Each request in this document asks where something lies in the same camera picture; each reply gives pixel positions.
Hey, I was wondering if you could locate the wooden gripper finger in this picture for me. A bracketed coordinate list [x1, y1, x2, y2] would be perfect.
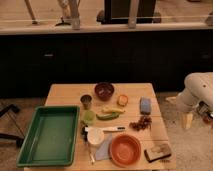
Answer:
[182, 113, 193, 130]

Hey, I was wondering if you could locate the black cabinet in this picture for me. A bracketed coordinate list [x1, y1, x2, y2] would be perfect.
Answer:
[0, 30, 213, 98]

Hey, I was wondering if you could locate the dark red grape bunch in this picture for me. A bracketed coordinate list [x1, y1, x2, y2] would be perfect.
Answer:
[129, 116, 152, 131]

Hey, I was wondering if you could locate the wooden block brush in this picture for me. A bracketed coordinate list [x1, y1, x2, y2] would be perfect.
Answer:
[144, 143, 172, 163]

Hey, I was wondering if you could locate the light blue cloth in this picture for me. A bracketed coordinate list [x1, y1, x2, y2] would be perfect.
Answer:
[95, 135, 113, 161]

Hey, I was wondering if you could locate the dark red bowl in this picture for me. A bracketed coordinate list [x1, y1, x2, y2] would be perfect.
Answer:
[94, 82, 114, 101]

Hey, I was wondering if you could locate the green plastic tray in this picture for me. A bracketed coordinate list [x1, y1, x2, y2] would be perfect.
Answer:
[17, 106, 79, 167]

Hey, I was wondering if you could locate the white handled knife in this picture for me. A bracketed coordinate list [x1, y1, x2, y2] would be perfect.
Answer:
[84, 125, 127, 133]

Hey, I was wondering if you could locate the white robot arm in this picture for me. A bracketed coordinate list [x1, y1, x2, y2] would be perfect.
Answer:
[176, 72, 213, 129]

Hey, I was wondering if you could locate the blue sponge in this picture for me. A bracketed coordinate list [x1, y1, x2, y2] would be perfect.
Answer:
[140, 97, 151, 115]

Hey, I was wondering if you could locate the orange fruit toy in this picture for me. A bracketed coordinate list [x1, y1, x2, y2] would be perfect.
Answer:
[117, 94, 128, 106]

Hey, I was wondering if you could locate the light green cup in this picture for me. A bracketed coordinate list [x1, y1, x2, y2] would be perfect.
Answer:
[82, 110, 95, 125]

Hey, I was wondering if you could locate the yellow banana toy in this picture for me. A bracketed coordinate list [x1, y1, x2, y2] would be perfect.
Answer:
[102, 107, 125, 114]

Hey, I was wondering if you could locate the orange plastic bowl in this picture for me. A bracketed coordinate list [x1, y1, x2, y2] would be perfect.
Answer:
[109, 134, 141, 167]

